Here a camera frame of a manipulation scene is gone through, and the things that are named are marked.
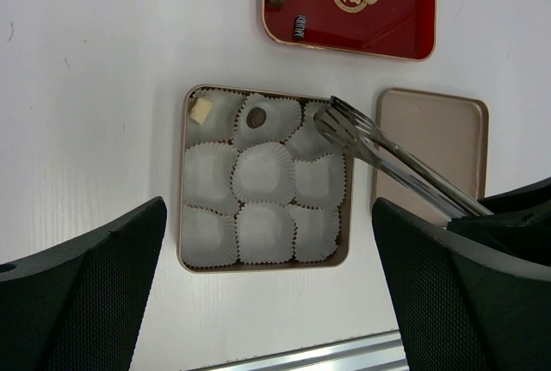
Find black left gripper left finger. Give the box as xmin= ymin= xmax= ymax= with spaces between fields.
xmin=1 ymin=196 xmax=167 ymax=370

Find metal serving tongs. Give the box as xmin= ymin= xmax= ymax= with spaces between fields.
xmin=313 ymin=96 xmax=492 ymax=220

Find gold tin lid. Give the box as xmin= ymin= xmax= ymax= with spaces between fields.
xmin=375 ymin=89 xmax=489 ymax=199

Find aluminium mounting rail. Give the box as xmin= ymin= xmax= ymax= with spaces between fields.
xmin=195 ymin=331 xmax=410 ymax=371

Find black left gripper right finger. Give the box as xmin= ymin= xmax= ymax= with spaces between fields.
xmin=372 ymin=198 xmax=550 ymax=370

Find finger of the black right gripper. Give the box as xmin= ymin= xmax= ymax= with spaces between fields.
xmin=447 ymin=178 xmax=550 ymax=266

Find round dark chocolate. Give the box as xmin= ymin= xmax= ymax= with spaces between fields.
xmin=245 ymin=107 xmax=267 ymax=129

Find gold tin box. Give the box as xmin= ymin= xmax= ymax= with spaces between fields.
xmin=176 ymin=84 xmax=354 ymax=274

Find striped dark chocolate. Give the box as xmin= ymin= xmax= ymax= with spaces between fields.
xmin=293 ymin=15 xmax=306 ymax=40

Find white square chocolate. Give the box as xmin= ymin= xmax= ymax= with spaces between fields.
xmin=189 ymin=97 xmax=214 ymax=125

